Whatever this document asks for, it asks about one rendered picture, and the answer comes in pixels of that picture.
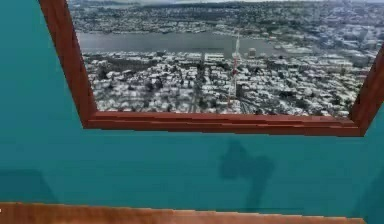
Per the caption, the brown framed window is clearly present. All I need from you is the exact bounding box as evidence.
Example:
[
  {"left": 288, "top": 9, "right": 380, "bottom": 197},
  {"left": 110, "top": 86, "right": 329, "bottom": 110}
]
[{"left": 38, "top": 0, "right": 384, "bottom": 138}]

